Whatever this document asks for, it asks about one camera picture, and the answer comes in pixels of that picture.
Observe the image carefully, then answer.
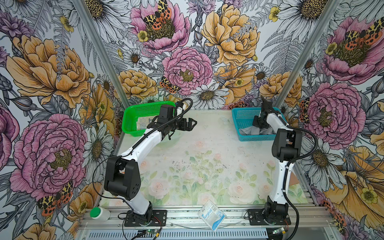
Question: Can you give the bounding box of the plain grey towel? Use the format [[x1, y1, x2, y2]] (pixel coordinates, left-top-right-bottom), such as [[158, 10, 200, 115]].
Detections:
[[238, 126, 276, 136]]

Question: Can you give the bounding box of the grey patterned towel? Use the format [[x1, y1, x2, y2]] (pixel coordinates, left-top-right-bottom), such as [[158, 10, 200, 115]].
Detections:
[[136, 116, 155, 131]]

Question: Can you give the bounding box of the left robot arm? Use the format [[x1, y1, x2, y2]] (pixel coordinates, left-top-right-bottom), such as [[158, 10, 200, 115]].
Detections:
[[104, 98, 197, 226]]

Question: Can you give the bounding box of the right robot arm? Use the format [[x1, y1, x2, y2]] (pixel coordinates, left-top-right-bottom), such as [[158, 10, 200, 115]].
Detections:
[[253, 98, 303, 225]]

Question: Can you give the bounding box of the teal plastic basket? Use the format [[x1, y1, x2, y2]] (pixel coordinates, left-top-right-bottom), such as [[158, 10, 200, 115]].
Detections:
[[232, 107, 291, 142]]

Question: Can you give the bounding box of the green plastic basket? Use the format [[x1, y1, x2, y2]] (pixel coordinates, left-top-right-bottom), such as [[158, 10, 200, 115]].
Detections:
[[122, 101, 175, 137]]

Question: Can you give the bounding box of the white blue packet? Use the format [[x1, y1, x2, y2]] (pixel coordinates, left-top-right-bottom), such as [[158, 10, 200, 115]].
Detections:
[[198, 200, 226, 232]]

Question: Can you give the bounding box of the white bottle green cap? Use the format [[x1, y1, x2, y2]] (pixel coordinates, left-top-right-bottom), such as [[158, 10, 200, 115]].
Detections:
[[90, 207, 111, 222]]

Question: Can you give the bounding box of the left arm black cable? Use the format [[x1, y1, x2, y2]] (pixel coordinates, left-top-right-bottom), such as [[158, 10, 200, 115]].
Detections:
[[91, 98, 194, 200]]

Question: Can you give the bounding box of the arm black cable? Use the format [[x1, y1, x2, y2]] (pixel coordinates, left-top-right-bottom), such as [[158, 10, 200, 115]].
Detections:
[[91, 98, 194, 200], [260, 95, 319, 240]]

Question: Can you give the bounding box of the left aluminium frame post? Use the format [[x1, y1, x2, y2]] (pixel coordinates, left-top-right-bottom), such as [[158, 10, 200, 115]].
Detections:
[[74, 1, 130, 109]]

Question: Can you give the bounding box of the aluminium frame post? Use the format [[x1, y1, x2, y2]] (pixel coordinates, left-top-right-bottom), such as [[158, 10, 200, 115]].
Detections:
[[273, 0, 342, 108], [74, 1, 130, 109]]

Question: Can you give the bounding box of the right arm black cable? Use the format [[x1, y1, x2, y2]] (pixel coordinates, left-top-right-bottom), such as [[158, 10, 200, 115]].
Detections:
[[260, 95, 319, 240]]

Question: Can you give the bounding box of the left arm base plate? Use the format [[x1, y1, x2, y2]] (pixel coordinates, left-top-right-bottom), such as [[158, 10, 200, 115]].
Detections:
[[123, 209, 168, 227]]

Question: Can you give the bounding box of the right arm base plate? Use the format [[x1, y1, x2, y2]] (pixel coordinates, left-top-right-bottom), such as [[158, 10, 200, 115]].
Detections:
[[244, 209, 292, 226]]

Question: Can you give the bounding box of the aluminium front rail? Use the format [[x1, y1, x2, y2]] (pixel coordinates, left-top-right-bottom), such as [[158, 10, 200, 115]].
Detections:
[[77, 205, 337, 230]]

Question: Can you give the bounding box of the right aluminium frame post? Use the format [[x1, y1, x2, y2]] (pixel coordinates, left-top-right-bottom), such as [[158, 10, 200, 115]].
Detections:
[[273, 0, 342, 108]]

